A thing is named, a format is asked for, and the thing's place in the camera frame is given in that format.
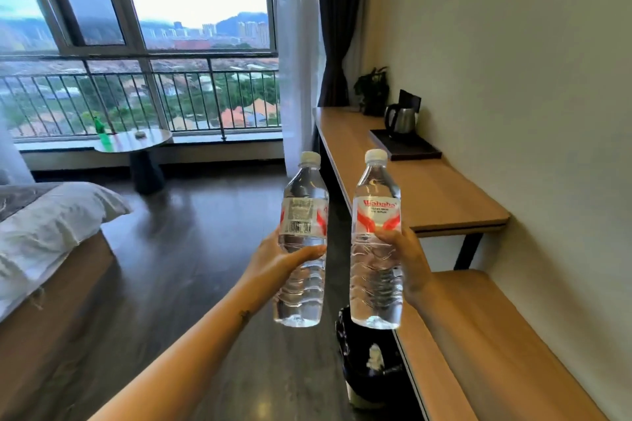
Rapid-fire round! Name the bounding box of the metal balcony railing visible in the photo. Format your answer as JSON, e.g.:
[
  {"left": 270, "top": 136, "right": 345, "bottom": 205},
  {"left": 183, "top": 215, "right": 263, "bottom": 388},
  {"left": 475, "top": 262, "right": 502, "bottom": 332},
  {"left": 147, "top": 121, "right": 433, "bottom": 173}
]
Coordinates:
[{"left": 0, "top": 56, "right": 280, "bottom": 141}]

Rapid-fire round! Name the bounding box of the grey window frame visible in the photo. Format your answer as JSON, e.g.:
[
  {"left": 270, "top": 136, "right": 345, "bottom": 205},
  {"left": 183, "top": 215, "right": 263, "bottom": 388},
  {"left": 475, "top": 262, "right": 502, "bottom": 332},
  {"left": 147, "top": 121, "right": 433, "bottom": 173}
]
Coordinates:
[{"left": 0, "top": 0, "right": 278, "bottom": 59}]

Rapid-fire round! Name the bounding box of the low wooden bench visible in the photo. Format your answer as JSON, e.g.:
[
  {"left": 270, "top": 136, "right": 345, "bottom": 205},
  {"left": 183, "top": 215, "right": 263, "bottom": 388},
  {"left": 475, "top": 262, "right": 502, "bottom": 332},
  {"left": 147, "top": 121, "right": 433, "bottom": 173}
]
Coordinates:
[{"left": 393, "top": 270, "right": 609, "bottom": 421}]

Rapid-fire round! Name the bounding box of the clear water bottle barcode label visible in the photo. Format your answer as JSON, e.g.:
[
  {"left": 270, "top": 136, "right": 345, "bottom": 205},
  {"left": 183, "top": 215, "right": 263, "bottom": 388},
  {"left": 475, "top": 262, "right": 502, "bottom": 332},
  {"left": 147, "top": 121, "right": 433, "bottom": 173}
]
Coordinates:
[{"left": 273, "top": 151, "right": 330, "bottom": 328}]

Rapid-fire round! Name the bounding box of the round side table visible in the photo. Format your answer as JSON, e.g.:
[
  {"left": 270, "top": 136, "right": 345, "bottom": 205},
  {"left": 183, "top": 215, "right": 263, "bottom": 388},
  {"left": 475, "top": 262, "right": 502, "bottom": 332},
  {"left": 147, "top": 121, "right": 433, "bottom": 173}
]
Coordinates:
[{"left": 93, "top": 128, "right": 174, "bottom": 196}]

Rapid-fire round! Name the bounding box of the long wooden wall desk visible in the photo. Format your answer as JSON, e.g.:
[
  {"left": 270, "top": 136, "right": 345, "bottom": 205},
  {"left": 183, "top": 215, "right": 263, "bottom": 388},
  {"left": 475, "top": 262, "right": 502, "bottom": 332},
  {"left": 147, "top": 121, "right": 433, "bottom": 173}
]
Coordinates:
[{"left": 313, "top": 107, "right": 511, "bottom": 271}]

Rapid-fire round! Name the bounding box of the person's left hand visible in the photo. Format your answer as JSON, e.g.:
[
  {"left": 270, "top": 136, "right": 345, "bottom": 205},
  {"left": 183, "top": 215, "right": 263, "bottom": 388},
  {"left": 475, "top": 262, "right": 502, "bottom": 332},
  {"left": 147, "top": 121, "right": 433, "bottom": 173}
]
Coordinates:
[{"left": 240, "top": 228, "right": 328, "bottom": 312}]

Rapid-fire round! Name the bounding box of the clear water bottle red label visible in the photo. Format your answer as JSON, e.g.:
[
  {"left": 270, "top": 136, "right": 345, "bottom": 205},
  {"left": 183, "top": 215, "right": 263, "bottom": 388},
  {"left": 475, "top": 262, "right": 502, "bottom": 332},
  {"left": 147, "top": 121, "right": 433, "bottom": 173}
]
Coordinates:
[{"left": 350, "top": 149, "right": 404, "bottom": 331}]

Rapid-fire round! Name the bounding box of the black tray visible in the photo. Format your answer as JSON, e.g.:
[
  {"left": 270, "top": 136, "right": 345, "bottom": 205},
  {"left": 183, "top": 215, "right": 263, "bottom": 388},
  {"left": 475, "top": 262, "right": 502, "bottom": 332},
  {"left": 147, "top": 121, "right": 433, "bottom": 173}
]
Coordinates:
[{"left": 369, "top": 129, "right": 443, "bottom": 162}]

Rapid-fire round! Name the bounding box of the person's left forearm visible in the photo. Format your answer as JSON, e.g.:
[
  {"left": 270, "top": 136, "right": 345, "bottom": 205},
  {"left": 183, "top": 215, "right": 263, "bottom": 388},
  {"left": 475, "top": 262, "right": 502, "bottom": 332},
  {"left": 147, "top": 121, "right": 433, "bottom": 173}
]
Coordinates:
[{"left": 88, "top": 283, "right": 270, "bottom": 421}]

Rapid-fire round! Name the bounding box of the white sheer curtain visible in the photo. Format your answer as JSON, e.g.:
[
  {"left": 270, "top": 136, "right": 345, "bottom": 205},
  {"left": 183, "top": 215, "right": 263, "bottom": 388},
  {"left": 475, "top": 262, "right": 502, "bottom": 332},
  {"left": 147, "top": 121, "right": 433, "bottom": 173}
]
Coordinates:
[
  {"left": 0, "top": 122, "right": 36, "bottom": 186},
  {"left": 275, "top": 0, "right": 328, "bottom": 179}
]

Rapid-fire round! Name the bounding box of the dark curtain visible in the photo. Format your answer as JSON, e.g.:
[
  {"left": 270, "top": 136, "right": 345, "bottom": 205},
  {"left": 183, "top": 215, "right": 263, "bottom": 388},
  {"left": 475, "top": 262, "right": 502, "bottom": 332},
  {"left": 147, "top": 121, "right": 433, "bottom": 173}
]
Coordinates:
[{"left": 316, "top": 0, "right": 372, "bottom": 109}]

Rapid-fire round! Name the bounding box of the person's right hand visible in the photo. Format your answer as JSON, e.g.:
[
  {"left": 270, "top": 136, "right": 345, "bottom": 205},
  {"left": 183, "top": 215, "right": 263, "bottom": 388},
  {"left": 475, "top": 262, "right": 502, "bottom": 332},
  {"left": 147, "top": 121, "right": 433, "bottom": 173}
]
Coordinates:
[{"left": 375, "top": 227, "right": 435, "bottom": 310}]

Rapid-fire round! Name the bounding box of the white duvet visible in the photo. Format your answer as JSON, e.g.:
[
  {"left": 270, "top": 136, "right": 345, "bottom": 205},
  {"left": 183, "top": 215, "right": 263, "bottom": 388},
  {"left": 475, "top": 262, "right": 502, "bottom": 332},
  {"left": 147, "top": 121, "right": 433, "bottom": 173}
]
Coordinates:
[{"left": 0, "top": 182, "right": 133, "bottom": 324}]

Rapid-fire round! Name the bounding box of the white crumpled tissue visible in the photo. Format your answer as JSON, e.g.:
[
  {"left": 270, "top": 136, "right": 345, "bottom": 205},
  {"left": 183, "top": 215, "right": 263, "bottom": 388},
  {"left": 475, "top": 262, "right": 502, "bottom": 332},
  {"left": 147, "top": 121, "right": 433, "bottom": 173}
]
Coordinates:
[{"left": 366, "top": 344, "right": 386, "bottom": 372}]

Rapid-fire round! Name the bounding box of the black card stand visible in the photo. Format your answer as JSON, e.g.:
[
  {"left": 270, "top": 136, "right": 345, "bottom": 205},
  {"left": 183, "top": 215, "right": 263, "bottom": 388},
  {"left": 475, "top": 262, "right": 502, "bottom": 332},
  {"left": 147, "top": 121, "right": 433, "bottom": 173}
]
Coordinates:
[{"left": 397, "top": 89, "right": 422, "bottom": 114}]

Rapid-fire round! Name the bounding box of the person's right forearm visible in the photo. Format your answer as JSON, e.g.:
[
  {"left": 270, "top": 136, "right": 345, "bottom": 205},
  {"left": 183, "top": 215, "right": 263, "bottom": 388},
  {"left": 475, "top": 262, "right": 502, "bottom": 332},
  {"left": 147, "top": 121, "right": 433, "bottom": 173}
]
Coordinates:
[{"left": 406, "top": 285, "right": 499, "bottom": 421}]

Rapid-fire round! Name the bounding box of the green bottle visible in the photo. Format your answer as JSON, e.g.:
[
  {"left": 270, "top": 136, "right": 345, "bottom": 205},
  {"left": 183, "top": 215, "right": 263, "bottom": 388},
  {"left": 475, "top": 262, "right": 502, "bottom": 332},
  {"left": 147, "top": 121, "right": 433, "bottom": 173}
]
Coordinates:
[{"left": 93, "top": 117, "right": 113, "bottom": 152}]

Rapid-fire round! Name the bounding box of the grey bed runner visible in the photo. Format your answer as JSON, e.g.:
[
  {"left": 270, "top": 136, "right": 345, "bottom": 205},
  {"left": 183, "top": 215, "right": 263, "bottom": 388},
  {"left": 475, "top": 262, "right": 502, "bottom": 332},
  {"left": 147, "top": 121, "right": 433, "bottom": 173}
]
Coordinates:
[{"left": 0, "top": 182, "right": 62, "bottom": 223}]

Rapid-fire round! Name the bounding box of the steel electric kettle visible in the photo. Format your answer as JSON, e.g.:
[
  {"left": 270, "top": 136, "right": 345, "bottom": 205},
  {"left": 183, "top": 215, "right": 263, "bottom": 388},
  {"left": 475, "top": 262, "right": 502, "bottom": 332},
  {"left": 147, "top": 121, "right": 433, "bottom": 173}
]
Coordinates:
[{"left": 383, "top": 102, "right": 418, "bottom": 138}]

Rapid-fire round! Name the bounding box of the potted green plant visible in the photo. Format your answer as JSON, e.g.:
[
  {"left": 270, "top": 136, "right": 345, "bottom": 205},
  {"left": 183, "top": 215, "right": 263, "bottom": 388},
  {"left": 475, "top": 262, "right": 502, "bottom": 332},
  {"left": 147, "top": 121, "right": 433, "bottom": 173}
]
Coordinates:
[{"left": 353, "top": 66, "right": 391, "bottom": 117}]

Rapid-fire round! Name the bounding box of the wooden bed frame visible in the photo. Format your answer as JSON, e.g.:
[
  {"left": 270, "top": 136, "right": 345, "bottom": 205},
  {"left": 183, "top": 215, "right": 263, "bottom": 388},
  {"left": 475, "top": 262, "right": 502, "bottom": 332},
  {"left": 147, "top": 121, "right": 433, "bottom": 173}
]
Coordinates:
[{"left": 0, "top": 230, "right": 118, "bottom": 421}]

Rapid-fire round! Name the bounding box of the black trash bin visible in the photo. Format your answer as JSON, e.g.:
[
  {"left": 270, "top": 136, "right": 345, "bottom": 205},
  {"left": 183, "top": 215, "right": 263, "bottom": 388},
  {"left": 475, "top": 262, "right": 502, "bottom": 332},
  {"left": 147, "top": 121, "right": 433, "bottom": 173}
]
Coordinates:
[{"left": 336, "top": 306, "right": 411, "bottom": 410}]

